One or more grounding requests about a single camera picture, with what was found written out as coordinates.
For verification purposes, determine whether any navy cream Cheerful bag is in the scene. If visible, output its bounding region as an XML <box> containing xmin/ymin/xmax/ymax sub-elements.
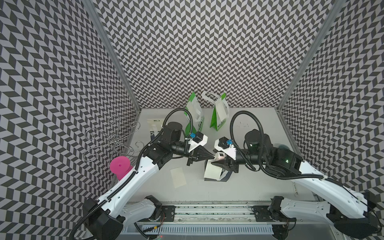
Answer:
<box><xmin>204</xmin><ymin>160</ymin><xmax>232</xmax><ymax>182</ymax></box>
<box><xmin>147</xmin><ymin>119</ymin><xmax>165</xmax><ymax>140</ymax></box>

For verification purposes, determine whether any cream receipt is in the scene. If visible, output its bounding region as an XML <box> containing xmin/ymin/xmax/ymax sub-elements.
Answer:
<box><xmin>204</xmin><ymin>160</ymin><xmax>225</xmax><ymax>181</ymax></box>
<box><xmin>170</xmin><ymin>168</ymin><xmax>187</xmax><ymax>189</ymax></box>
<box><xmin>215</xmin><ymin>99</ymin><xmax>230</xmax><ymax>122</ymax></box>
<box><xmin>187</xmin><ymin>98</ymin><xmax>203</xmax><ymax>123</ymax></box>

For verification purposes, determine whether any green white bag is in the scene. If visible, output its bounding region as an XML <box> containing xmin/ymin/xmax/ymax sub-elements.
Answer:
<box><xmin>186</xmin><ymin>92</ymin><xmax>205</xmax><ymax>134</ymax></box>
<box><xmin>202</xmin><ymin>91</ymin><xmax>230</xmax><ymax>131</ymax></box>

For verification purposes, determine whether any green white bag front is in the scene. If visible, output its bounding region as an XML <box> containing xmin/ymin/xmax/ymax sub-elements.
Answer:
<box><xmin>186</xmin><ymin>92</ymin><xmax>205</xmax><ymax>134</ymax></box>

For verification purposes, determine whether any small pink stapler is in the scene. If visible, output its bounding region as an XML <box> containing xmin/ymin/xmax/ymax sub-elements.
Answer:
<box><xmin>214</xmin><ymin>152</ymin><xmax>226</xmax><ymax>161</ymax></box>

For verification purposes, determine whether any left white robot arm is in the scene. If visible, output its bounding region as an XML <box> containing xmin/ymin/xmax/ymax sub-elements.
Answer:
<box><xmin>69</xmin><ymin>108</ymin><xmax>211</xmax><ymax>240</ymax></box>

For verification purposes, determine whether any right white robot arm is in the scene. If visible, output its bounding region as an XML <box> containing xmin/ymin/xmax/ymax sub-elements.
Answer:
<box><xmin>212</xmin><ymin>111</ymin><xmax>383</xmax><ymax>239</ymax></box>

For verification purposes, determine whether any grey blue cup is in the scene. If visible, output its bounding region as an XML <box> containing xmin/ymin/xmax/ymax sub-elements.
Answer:
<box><xmin>278</xmin><ymin>144</ymin><xmax>291</xmax><ymax>151</ymax></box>

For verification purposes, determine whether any pink plastic cup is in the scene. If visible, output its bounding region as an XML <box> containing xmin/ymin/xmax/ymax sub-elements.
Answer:
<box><xmin>110</xmin><ymin>156</ymin><xmax>133</xmax><ymax>181</ymax></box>

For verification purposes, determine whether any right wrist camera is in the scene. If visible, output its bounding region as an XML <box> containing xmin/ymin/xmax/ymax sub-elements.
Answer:
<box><xmin>214</xmin><ymin>137</ymin><xmax>237</xmax><ymax>160</ymax></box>

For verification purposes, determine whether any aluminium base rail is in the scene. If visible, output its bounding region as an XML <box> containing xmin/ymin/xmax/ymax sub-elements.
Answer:
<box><xmin>95</xmin><ymin>202</ymin><xmax>340</xmax><ymax>226</ymax></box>

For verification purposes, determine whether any white vented cable duct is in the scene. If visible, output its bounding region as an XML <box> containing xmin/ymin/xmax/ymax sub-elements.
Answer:
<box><xmin>145</xmin><ymin>225</ymin><xmax>274</xmax><ymax>236</ymax></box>

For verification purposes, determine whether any silver wire stand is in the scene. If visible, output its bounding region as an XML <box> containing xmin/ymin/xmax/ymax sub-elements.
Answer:
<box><xmin>82</xmin><ymin>117</ymin><xmax>145</xmax><ymax>163</ymax></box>

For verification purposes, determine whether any aluminium corner post left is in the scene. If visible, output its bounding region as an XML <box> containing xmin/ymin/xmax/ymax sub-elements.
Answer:
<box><xmin>82</xmin><ymin>0</ymin><xmax>141</xmax><ymax>112</ymax></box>

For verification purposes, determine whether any aluminium corner post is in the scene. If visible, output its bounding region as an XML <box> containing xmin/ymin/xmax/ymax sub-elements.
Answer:
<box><xmin>82</xmin><ymin>0</ymin><xmax>141</xmax><ymax>112</ymax></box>
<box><xmin>277</xmin><ymin>0</ymin><xmax>347</xmax><ymax>112</ymax></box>

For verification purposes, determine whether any aluminium corner post right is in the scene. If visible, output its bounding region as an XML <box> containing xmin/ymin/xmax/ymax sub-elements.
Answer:
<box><xmin>277</xmin><ymin>0</ymin><xmax>347</xmax><ymax>112</ymax></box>

